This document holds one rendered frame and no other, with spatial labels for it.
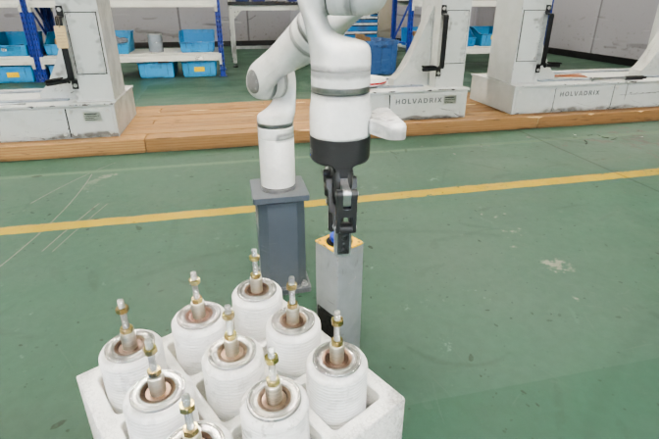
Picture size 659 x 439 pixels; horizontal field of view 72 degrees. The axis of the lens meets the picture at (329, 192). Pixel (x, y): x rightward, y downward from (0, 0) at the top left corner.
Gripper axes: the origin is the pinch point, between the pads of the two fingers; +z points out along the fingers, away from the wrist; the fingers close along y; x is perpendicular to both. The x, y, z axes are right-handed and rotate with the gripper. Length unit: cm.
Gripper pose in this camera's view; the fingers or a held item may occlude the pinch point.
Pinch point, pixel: (338, 233)
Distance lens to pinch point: 61.4
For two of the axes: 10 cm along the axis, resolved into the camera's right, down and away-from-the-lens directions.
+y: 1.1, 3.9, -9.1
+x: 9.9, -0.4, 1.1
